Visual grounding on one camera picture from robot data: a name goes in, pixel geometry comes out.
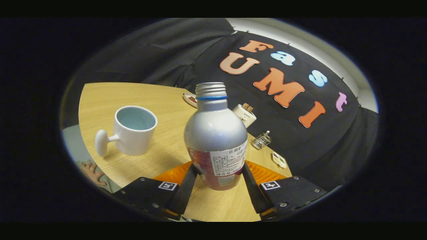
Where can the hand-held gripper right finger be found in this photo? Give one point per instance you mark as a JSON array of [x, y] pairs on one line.
[[255, 196]]

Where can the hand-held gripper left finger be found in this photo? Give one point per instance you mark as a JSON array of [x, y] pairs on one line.
[[185, 193]]

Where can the silver juice bottle red label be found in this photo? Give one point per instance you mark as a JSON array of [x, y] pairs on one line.
[[215, 133]]

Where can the white divided snack tray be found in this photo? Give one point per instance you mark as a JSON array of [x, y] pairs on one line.
[[279, 160]]

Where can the black backdrop cloth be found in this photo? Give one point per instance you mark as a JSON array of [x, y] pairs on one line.
[[300, 150]]

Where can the white toaster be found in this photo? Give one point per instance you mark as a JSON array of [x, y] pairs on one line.
[[245, 116]]

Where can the small white plate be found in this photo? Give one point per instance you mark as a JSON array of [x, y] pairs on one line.
[[187, 101]]

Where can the red food pieces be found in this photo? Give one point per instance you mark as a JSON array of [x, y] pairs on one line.
[[192, 99]]

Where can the wooden table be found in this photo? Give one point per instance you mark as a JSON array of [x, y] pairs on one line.
[[166, 100]]

